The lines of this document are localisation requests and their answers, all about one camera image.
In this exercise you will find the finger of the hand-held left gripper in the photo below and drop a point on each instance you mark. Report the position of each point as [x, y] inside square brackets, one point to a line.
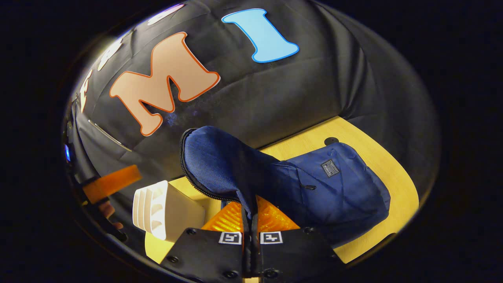
[112, 182]

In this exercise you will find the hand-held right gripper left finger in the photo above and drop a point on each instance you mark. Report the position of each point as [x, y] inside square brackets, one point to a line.
[204, 251]

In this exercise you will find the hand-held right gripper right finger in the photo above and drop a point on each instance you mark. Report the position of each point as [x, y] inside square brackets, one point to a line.
[294, 255]

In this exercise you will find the white bookshelf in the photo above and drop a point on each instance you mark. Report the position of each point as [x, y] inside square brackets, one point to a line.
[173, 212]

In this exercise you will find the blue schoolbag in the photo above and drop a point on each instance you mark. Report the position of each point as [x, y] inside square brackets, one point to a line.
[334, 196]

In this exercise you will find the black round table grommet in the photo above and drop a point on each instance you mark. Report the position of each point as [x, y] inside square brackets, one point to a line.
[331, 140]

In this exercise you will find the black backdrop cloth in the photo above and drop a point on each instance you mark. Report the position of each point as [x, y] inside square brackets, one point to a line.
[314, 86]

